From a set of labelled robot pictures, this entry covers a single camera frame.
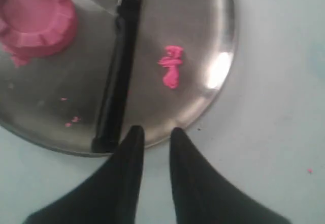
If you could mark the black knife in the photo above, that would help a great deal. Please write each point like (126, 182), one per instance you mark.
(113, 105)

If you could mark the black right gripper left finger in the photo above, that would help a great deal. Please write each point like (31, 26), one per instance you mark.
(110, 195)

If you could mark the pink clay lump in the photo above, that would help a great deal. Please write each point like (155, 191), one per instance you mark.
(36, 28)

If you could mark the pink smear crumb on plate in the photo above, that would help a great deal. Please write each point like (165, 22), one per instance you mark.
(171, 62)

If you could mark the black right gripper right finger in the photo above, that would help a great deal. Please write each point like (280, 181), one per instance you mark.
(202, 195)

